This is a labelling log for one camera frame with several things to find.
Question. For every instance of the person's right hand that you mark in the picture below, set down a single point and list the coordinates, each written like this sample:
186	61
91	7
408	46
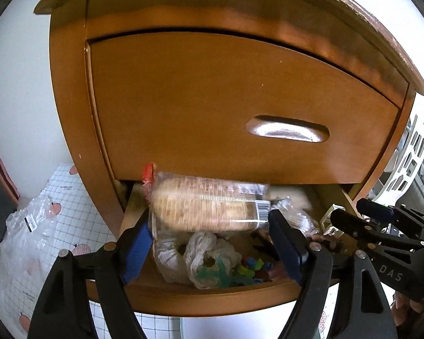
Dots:
408	316

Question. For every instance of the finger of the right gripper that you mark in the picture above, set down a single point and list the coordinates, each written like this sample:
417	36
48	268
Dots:
364	233
408	221

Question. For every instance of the lower wooden drawer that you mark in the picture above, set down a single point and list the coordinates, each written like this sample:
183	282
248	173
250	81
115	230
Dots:
216	294

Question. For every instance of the clear crinkled bag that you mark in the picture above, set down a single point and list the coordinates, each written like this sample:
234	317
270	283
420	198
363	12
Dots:
297	215

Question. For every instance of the green plastic toy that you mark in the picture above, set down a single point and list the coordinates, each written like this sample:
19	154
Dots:
214	276

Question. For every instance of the colourful block toy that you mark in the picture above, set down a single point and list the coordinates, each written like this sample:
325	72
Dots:
251	271

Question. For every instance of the orange snack packet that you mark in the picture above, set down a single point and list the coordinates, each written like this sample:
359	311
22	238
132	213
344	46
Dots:
190	204

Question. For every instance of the grid pattern floor mat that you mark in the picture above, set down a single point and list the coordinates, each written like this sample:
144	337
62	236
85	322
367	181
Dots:
80	230

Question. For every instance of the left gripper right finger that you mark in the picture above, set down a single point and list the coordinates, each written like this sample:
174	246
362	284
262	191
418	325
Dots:
289	243

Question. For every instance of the white lattice basket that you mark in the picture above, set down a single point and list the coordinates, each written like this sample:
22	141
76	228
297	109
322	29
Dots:
403	166

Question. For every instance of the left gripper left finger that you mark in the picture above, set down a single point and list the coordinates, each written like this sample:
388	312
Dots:
134	245

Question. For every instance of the white tray teal rim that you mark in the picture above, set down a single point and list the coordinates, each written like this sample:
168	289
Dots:
266	323

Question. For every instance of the cream plastic holder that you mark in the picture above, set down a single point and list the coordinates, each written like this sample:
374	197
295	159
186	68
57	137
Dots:
326	225

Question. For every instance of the clear plastic bag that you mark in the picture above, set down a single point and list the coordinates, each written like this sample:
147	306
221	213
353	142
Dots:
27	251

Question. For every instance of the cream lace cloth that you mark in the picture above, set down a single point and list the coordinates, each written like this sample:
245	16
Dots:
178	257

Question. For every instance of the wooden nightstand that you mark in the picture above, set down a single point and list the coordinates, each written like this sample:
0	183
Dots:
267	91

